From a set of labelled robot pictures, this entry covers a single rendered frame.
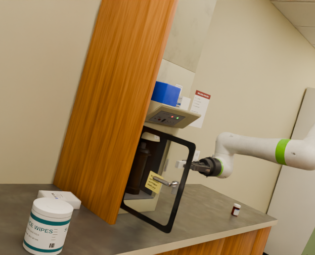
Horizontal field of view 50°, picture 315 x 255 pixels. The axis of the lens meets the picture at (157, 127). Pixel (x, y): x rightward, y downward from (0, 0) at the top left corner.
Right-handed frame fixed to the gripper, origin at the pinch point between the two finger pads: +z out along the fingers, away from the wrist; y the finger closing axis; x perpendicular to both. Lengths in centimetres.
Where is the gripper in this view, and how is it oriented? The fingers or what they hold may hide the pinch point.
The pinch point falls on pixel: (182, 164)
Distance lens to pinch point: 146.1
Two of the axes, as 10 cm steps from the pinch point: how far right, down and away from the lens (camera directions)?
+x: -2.8, 9.6, 0.7
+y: 7.1, 2.6, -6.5
